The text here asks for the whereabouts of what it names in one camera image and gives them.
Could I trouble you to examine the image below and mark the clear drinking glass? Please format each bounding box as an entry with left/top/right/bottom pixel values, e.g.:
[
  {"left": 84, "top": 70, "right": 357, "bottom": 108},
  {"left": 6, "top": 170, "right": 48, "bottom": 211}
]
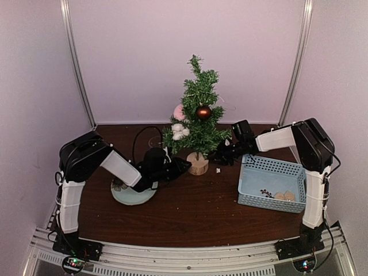
[{"left": 148, "top": 136, "right": 162, "bottom": 148}]

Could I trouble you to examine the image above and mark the white cotton flower ornament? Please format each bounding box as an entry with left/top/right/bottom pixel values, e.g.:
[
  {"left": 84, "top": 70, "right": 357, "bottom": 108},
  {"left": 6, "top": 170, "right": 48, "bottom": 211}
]
[{"left": 171, "top": 123, "right": 190, "bottom": 141}]

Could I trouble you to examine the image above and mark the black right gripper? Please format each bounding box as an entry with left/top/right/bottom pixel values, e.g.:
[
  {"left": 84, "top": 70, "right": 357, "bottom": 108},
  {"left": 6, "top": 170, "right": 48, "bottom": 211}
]
[{"left": 205, "top": 140, "right": 246, "bottom": 166}]

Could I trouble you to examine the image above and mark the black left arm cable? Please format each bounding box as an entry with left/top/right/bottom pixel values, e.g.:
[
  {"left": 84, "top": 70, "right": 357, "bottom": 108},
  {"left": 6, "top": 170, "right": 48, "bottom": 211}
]
[{"left": 131, "top": 126, "right": 164, "bottom": 164}]

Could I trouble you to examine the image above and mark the beige burlap bow ornament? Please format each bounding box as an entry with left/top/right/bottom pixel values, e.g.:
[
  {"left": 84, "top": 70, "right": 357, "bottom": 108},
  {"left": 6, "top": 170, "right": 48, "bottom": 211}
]
[{"left": 274, "top": 191, "right": 296, "bottom": 202}]

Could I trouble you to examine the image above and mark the pink pompom ornament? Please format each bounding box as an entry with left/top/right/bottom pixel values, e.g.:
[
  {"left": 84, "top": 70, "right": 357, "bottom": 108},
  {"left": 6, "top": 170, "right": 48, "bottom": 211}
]
[{"left": 172, "top": 104, "right": 186, "bottom": 121}]

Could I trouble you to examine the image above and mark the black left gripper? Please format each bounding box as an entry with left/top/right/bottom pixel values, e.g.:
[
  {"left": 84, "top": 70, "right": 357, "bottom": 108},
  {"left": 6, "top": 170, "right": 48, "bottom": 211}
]
[{"left": 151, "top": 157, "right": 191, "bottom": 182}]

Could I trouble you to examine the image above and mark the dark berry twig ornament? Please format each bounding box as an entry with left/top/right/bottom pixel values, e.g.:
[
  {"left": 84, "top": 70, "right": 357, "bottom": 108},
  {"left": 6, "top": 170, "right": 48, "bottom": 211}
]
[{"left": 260, "top": 189, "right": 274, "bottom": 198}]

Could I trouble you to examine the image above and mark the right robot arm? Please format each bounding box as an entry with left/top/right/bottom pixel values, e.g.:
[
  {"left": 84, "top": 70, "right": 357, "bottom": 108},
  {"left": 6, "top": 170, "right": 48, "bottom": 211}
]
[{"left": 208, "top": 118, "right": 336, "bottom": 254}]

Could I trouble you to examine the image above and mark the small green christmas tree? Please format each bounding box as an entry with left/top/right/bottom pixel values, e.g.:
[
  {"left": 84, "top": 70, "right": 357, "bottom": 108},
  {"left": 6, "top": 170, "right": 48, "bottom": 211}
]
[{"left": 163, "top": 55, "right": 231, "bottom": 176}]

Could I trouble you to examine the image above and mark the blue plastic basket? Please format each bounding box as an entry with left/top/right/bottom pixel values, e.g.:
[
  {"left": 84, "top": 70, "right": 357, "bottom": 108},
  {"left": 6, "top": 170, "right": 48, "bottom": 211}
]
[{"left": 237, "top": 154, "right": 306, "bottom": 213}]

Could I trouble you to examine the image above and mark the fairy light wire string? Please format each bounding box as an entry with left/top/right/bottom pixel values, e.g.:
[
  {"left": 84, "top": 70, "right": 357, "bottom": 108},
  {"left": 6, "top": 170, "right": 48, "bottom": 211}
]
[{"left": 217, "top": 94, "right": 236, "bottom": 112}]

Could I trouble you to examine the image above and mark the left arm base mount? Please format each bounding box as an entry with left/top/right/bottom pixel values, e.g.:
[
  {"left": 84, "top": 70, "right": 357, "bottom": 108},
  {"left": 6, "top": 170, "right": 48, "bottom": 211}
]
[{"left": 52, "top": 230, "right": 103, "bottom": 275}]

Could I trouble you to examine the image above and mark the light green floral plate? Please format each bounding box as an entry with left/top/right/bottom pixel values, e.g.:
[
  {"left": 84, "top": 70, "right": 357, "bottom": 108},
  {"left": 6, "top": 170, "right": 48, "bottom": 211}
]
[{"left": 110, "top": 178, "right": 156, "bottom": 206}]

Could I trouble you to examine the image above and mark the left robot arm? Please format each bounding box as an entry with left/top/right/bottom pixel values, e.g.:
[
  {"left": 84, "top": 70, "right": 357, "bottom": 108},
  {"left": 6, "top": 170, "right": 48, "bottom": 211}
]
[{"left": 56, "top": 131, "right": 191, "bottom": 255}]

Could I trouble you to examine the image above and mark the front aluminium rail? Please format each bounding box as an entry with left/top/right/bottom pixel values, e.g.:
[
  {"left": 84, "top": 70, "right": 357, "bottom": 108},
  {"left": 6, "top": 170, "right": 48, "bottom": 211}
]
[{"left": 21, "top": 226, "right": 357, "bottom": 275}]

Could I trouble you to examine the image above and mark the aluminium frame post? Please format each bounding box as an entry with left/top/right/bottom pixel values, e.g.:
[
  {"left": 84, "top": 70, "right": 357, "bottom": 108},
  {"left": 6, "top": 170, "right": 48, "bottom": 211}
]
[
  {"left": 277, "top": 0, "right": 313, "bottom": 126},
  {"left": 60, "top": 0, "right": 97, "bottom": 129}
]

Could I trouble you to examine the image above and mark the dark red bauble ornament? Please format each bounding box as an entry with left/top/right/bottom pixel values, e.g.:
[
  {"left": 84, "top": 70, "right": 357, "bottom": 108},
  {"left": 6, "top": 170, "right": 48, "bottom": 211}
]
[{"left": 195, "top": 105, "right": 212, "bottom": 121}]

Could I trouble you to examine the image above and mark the left aluminium frame post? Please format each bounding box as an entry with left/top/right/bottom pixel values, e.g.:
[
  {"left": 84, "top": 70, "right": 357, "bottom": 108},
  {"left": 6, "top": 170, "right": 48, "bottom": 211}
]
[{"left": 60, "top": 0, "right": 97, "bottom": 129}]

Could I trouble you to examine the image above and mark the right aluminium frame post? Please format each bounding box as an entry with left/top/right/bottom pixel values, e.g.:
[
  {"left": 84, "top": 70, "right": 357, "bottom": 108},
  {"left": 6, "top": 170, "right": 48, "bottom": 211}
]
[{"left": 277, "top": 0, "right": 313, "bottom": 126}]

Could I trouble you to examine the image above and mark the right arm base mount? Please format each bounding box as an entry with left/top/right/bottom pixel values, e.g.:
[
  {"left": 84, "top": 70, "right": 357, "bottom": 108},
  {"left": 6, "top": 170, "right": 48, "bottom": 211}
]
[{"left": 274, "top": 225, "right": 325, "bottom": 274}]

